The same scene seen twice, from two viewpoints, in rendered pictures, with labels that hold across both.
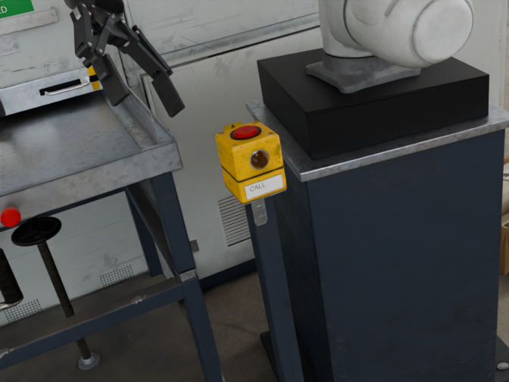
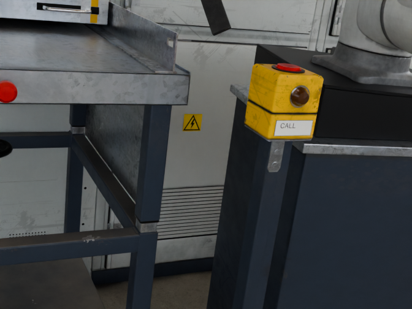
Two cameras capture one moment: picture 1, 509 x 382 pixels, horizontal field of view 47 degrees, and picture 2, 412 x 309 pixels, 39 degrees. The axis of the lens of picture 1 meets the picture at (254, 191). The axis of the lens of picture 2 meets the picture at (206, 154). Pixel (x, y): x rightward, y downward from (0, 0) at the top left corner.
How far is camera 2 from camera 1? 0.30 m
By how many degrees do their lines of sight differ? 12
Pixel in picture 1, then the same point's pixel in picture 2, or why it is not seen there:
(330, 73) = (343, 64)
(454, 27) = not seen: outside the picture
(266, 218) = (279, 167)
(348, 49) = (369, 43)
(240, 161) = (282, 91)
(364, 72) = (379, 69)
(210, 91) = not seen: hidden behind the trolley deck
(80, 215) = (13, 161)
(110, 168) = (119, 80)
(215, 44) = (201, 30)
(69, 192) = (69, 90)
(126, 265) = (41, 230)
